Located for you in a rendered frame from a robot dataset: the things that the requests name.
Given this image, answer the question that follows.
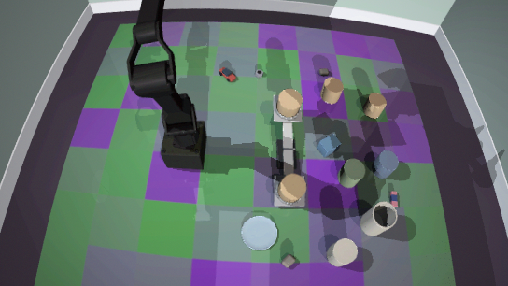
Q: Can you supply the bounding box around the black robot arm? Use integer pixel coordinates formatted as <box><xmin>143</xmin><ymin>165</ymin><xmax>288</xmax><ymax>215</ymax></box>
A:
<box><xmin>127</xmin><ymin>0</ymin><xmax>200</xmax><ymax>150</ymax></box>

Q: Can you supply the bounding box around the tan cylinder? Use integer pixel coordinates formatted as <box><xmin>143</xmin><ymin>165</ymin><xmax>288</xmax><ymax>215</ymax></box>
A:
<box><xmin>278</xmin><ymin>174</ymin><xmax>306</xmax><ymax>203</ymax></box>
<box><xmin>276</xmin><ymin>89</ymin><xmax>303</xmax><ymax>117</ymax></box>
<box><xmin>320</xmin><ymin>77</ymin><xmax>344</xmax><ymax>105</ymax></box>
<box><xmin>363</xmin><ymin>93</ymin><xmax>387</xmax><ymax>119</ymax></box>

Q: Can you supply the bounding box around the grey balance beam with round pans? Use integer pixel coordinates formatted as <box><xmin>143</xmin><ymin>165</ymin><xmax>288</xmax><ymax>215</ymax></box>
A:
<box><xmin>274</xmin><ymin>95</ymin><xmax>305</xmax><ymax>207</ymax></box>

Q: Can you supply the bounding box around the red toy car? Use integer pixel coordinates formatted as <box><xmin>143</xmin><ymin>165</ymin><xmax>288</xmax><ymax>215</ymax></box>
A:
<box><xmin>219</xmin><ymin>67</ymin><xmax>235</xmax><ymax>81</ymax></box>

